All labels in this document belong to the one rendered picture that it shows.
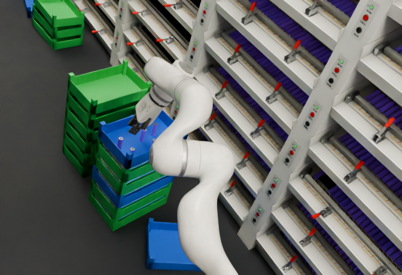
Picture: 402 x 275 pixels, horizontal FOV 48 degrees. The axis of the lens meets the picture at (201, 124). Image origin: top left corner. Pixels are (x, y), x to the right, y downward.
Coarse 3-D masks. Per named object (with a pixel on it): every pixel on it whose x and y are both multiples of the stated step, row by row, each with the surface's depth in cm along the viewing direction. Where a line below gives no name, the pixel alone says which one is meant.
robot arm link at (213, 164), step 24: (192, 144) 117; (216, 144) 120; (192, 168) 116; (216, 168) 115; (192, 192) 110; (216, 192) 112; (192, 216) 106; (216, 216) 109; (192, 240) 103; (216, 240) 104; (216, 264) 101
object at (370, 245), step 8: (304, 176) 173; (304, 184) 173; (312, 184) 171; (312, 192) 170; (320, 192) 168; (328, 200) 166; (336, 208) 164; (344, 216) 162; (352, 224) 160; (352, 232) 159; (360, 232) 158; (368, 240) 156; (368, 248) 156; (376, 248) 154; (376, 256) 154; (384, 256) 152; (384, 264) 152; (392, 264) 151; (392, 272) 150; (400, 272) 149
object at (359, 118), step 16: (368, 80) 152; (336, 96) 146; (352, 96) 149; (368, 96) 150; (384, 96) 150; (336, 112) 149; (352, 112) 148; (368, 112) 147; (384, 112) 145; (400, 112) 145; (352, 128) 146; (368, 128) 144; (384, 128) 138; (400, 128) 141; (368, 144) 142; (384, 144) 140; (400, 144) 140; (384, 160) 139; (400, 160) 136; (400, 176) 136
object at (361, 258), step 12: (312, 168) 178; (300, 180) 175; (300, 192) 171; (312, 204) 168; (324, 204) 168; (336, 216) 165; (348, 216) 164; (324, 228) 166; (336, 228) 162; (336, 240) 162; (348, 240) 159; (348, 252) 158; (360, 252) 156; (360, 264) 155; (372, 264) 153
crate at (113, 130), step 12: (120, 120) 180; (156, 120) 194; (168, 120) 191; (108, 132) 180; (120, 132) 183; (156, 132) 188; (108, 144) 173; (132, 144) 179; (144, 144) 181; (120, 156) 169; (132, 156) 166; (144, 156) 172
